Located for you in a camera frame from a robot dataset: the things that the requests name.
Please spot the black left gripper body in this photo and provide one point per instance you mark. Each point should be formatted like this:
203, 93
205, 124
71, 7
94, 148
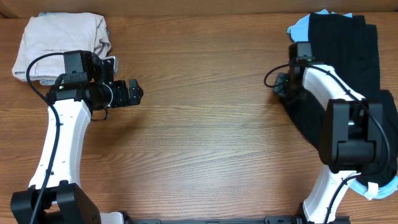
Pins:
128, 93

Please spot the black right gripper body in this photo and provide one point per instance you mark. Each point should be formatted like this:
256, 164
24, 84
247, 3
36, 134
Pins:
286, 88

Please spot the black t-shirt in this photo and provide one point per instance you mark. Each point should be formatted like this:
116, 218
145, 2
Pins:
350, 45

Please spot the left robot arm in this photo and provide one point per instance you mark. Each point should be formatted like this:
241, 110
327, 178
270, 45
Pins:
54, 194

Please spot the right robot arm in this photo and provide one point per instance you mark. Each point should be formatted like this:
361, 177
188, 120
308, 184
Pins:
351, 139

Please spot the light blue printed t-shirt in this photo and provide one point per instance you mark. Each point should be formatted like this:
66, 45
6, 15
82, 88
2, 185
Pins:
299, 31

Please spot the folded beige pants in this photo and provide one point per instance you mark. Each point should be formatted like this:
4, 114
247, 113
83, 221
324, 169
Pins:
61, 32

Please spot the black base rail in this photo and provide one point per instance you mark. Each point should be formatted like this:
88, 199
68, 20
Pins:
214, 221

